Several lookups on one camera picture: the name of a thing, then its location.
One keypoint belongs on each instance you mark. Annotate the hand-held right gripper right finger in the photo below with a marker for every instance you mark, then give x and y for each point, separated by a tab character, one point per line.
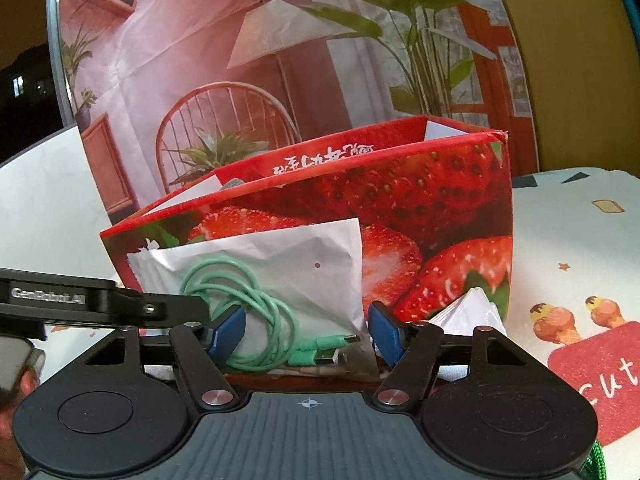
384	330

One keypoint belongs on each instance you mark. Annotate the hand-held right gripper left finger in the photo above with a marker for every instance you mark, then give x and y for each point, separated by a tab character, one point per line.
226	332

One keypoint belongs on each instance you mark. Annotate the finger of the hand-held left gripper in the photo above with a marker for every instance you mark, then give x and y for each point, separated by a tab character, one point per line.
170	308

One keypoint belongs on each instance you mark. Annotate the red strawberry print box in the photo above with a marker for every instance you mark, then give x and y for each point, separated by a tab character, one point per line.
425	210

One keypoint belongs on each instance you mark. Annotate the person's left hand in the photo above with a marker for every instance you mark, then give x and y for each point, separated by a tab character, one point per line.
17	410

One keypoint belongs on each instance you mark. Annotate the white marble pattern board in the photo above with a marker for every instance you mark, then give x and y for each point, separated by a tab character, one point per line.
45	200

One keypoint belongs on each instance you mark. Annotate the yellow wooden panel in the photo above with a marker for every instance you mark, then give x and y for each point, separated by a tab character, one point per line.
565	70

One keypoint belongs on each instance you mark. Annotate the teal curtain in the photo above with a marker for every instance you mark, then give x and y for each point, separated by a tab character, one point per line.
627	0

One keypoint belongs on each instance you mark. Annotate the grey window frame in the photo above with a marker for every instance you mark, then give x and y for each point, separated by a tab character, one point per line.
56	50

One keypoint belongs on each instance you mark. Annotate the printed room scene wall tapestry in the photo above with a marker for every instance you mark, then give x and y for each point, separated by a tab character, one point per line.
210	50

